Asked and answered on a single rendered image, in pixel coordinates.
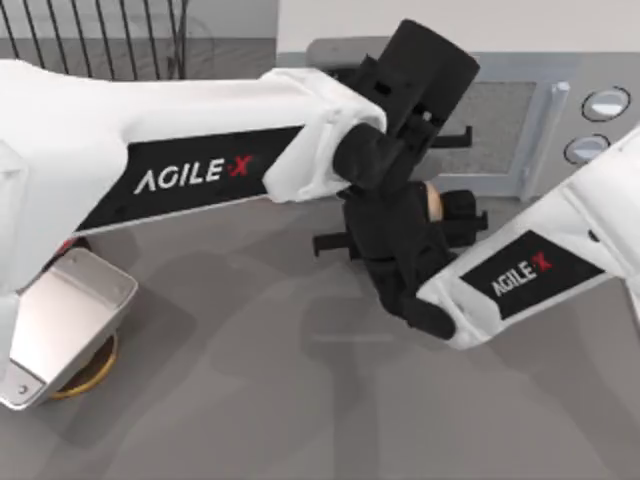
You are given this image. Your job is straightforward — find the pale microwave door handle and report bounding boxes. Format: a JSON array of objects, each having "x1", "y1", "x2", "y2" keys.
[{"x1": 518, "y1": 81, "x2": 572, "y2": 202}]

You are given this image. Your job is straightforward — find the microwave door with mesh window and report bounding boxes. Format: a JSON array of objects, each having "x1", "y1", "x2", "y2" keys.
[{"x1": 432, "y1": 74, "x2": 540, "y2": 197}]

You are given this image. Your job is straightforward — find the large microwave knob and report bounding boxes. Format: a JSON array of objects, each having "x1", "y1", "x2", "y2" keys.
[{"x1": 581, "y1": 85, "x2": 632, "y2": 122}]

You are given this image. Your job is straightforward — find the small microwave knob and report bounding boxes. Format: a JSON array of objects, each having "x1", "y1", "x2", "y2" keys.
[{"x1": 563, "y1": 133, "x2": 612, "y2": 165}]

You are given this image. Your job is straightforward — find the tan round bread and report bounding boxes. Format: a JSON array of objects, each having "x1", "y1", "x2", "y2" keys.
[{"x1": 424, "y1": 181, "x2": 447, "y2": 222}]

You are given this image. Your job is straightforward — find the black wire rack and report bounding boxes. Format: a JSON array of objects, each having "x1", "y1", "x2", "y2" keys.
[{"x1": 0, "y1": 0, "x2": 204, "y2": 82}]

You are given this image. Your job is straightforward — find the pale microwave oven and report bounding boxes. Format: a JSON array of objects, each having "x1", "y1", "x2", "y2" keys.
[{"x1": 304, "y1": 38, "x2": 640, "y2": 202}]

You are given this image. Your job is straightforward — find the gold round disc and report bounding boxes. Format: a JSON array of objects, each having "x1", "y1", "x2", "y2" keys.
[{"x1": 48, "y1": 332, "x2": 120, "y2": 401}]

